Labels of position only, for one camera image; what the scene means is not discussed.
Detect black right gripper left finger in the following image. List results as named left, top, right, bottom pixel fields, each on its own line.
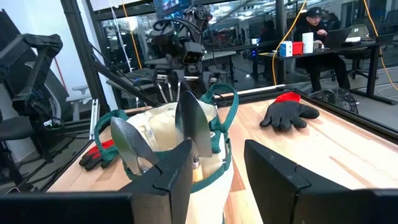
left=119, top=139, right=195, bottom=224

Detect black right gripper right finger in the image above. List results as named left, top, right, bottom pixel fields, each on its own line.
left=244, top=139, right=340, bottom=224

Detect wide silver trowel wooden handle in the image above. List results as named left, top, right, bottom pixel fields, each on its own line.
left=175, top=90, right=213, bottom=183

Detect cream canvas bag green straps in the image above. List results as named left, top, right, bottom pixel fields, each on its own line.
left=93, top=83, right=239, bottom=224

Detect red black gardening glove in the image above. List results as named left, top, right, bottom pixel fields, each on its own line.
left=78, top=139, right=121, bottom=171
left=259, top=91, right=320, bottom=131

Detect grey desk with keyboard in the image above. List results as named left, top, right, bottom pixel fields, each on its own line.
left=105, top=68, right=165, bottom=108

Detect blue white box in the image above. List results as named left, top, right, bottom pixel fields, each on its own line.
left=279, top=40, right=294, bottom=58

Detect red box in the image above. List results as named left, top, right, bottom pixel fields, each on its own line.
left=292, top=41, right=304, bottom=56

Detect white cylinder container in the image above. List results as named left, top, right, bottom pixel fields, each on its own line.
left=302, top=32, right=314, bottom=54

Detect person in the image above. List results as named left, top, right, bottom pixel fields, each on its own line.
left=294, top=6, right=351, bottom=91

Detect black office desk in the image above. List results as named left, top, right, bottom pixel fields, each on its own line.
left=257, top=32, right=398, bottom=105

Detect dark laptop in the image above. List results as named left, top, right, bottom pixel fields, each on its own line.
left=323, top=27, right=354, bottom=48

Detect black office chair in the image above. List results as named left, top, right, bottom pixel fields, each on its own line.
left=0, top=9, right=74, bottom=187

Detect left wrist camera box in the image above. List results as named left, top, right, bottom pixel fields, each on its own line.
left=180, top=42, right=206, bottom=66

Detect narrow silver trowel wooden handle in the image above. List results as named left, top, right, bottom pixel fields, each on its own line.
left=110, top=116, right=160, bottom=175

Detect yellow cable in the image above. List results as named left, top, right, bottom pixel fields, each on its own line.
left=363, top=0, right=398, bottom=91
left=121, top=0, right=143, bottom=70
left=272, top=0, right=308, bottom=86

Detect silver aluminium bracket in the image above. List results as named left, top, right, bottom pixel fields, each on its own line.
left=89, top=98, right=100, bottom=141

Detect black aluminium rig frame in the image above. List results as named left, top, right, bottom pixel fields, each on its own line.
left=40, top=0, right=398, bottom=192

